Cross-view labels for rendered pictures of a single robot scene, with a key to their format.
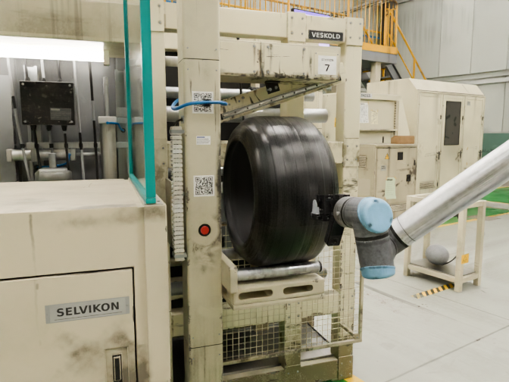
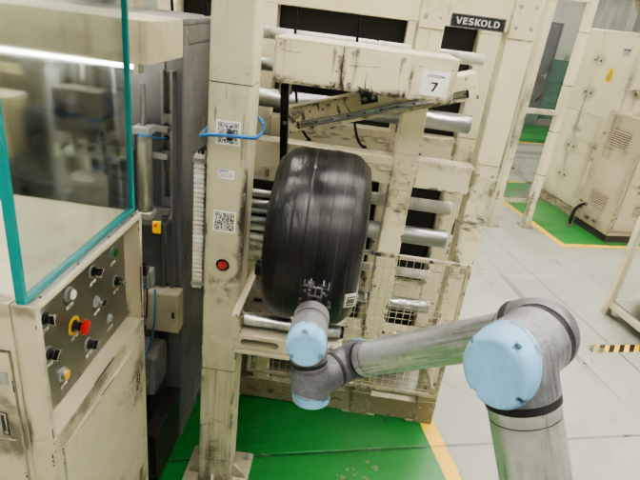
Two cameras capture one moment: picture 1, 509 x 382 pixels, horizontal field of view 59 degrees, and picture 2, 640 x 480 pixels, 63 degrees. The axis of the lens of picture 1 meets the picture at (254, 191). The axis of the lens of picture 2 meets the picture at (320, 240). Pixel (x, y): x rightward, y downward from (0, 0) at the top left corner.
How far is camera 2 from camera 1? 0.85 m
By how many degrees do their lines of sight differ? 26
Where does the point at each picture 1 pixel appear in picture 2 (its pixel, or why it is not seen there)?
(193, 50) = (220, 71)
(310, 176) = (319, 250)
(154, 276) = (29, 362)
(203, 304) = (216, 332)
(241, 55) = (316, 61)
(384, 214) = (311, 350)
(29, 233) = not seen: outside the picture
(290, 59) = (382, 71)
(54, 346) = not seen: outside the picture
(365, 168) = (624, 151)
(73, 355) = not seen: outside the picture
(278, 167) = (282, 231)
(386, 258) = (310, 391)
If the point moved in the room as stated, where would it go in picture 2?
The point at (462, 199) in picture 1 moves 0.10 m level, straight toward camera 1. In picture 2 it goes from (412, 361) to (381, 378)
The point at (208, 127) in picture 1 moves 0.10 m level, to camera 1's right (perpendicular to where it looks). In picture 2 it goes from (232, 161) to (261, 169)
